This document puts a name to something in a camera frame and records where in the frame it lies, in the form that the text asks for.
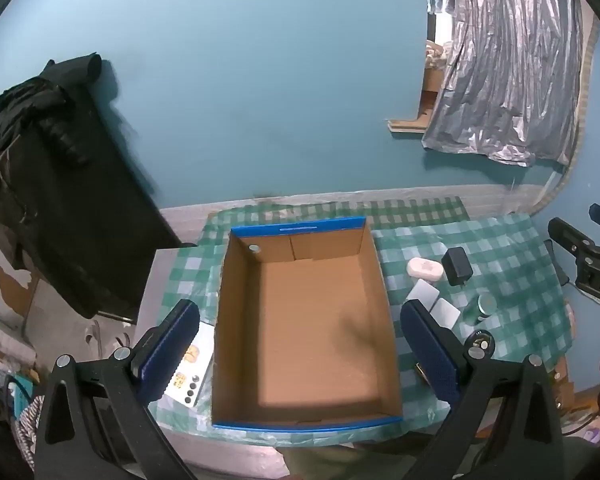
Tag green tin can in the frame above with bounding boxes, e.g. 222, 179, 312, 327
475, 294, 498, 325

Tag white oval case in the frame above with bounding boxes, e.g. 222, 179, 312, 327
406, 257, 446, 281

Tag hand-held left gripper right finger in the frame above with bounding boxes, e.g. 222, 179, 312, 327
400, 300, 566, 480

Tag small grey box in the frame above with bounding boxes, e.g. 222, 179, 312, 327
430, 299, 461, 333
408, 280, 440, 313

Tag cardboard box with blue rim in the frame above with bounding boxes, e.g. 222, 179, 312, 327
210, 216, 405, 431

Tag white slipper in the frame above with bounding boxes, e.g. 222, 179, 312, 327
86, 322, 106, 358

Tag silver foil curtain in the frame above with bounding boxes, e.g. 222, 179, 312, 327
422, 0, 586, 167

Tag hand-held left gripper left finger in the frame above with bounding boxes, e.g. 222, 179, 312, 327
34, 299, 201, 480

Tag striped cloth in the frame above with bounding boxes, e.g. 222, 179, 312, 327
10, 395, 43, 466

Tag wooden window sill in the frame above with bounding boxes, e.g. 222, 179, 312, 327
387, 119, 428, 135

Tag black charger plug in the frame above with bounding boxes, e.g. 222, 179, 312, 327
441, 247, 475, 287

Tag black round ribbed disc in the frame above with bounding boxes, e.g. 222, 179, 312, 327
464, 331, 495, 353

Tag black cable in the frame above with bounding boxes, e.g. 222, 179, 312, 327
560, 407, 600, 436

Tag green checked plastic tablecloth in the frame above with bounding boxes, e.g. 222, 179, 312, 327
147, 195, 573, 448

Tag black hanging clothes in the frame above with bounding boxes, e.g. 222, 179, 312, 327
0, 52, 198, 320

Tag white phone with gold sticker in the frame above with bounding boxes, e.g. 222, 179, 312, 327
165, 322, 216, 408

